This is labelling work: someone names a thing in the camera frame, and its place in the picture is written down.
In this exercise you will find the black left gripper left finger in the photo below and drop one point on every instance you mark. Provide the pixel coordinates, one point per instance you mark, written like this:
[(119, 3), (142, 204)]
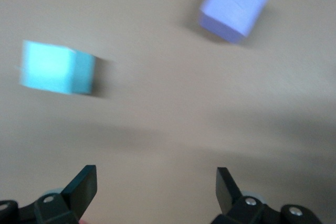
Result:
[(78, 195)]

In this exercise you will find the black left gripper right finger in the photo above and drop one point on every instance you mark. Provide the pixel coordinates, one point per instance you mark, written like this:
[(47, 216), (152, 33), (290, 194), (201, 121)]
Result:
[(228, 195)]

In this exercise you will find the cyan foam block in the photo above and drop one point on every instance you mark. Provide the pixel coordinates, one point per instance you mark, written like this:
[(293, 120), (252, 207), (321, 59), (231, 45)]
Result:
[(50, 66)]

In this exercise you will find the purple foam block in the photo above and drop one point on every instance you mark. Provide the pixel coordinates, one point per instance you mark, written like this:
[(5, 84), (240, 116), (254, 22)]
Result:
[(233, 6)]

